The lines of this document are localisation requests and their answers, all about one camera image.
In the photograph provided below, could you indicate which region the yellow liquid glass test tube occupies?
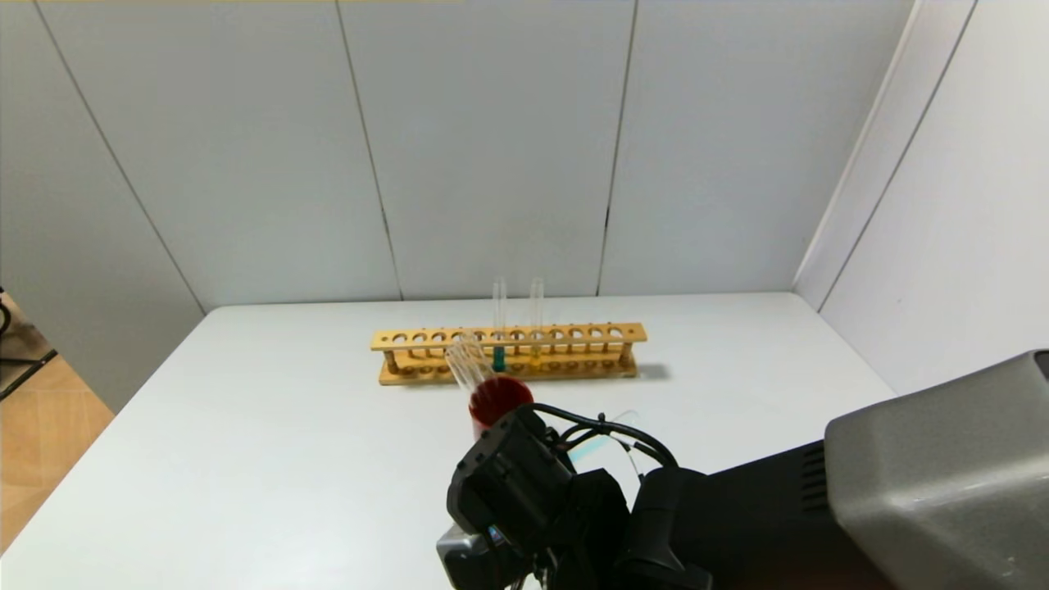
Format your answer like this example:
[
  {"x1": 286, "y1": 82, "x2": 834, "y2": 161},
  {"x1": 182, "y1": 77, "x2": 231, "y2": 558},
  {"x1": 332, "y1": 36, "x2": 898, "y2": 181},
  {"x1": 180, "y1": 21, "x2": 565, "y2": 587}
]
[{"x1": 530, "y1": 277, "x2": 544, "y2": 367}]

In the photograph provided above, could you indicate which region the wooden test tube rack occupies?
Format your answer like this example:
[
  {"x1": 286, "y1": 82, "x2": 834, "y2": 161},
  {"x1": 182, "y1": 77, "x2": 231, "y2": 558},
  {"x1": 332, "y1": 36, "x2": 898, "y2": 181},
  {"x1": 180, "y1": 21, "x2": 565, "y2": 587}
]
[{"x1": 370, "y1": 322, "x2": 647, "y2": 386}]

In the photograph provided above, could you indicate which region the empty clear glass test tube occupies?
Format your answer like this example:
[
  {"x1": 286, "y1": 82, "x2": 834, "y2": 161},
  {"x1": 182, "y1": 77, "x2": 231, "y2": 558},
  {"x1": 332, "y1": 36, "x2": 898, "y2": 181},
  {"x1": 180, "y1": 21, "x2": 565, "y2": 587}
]
[
  {"x1": 443, "y1": 343, "x2": 480, "y2": 394},
  {"x1": 451, "y1": 336, "x2": 489, "y2": 394}
]

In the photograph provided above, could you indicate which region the red cup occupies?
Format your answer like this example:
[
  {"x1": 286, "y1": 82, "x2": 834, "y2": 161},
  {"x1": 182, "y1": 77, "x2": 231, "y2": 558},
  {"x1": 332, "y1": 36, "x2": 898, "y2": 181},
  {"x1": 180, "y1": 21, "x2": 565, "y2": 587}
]
[{"x1": 468, "y1": 377, "x2": 535, "y2": 439}]

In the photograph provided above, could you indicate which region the black metal stand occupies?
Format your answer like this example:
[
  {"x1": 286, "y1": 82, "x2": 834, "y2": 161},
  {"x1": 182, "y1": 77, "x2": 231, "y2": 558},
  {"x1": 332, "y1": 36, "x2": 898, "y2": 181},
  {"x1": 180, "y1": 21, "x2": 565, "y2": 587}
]
[{"x1": 0, "y1": 287, "x2": 58, "y2": 402}]

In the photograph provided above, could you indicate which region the black looped camera cable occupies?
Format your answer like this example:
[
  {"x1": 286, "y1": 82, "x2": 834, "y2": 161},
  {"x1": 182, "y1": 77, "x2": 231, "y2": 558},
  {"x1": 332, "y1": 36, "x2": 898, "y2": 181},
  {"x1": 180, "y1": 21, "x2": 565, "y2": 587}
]
[{"x1": 529, "y1": 403, "x2": 681, "y2": 472}]

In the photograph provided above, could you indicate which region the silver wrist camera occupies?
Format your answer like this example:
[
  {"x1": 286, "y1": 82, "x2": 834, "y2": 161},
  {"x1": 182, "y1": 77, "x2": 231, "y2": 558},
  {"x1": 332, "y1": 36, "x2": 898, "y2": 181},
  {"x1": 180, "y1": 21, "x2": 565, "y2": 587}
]
[{"x1": 437, "y1": 524, "x2": 513, "y2": 590}]

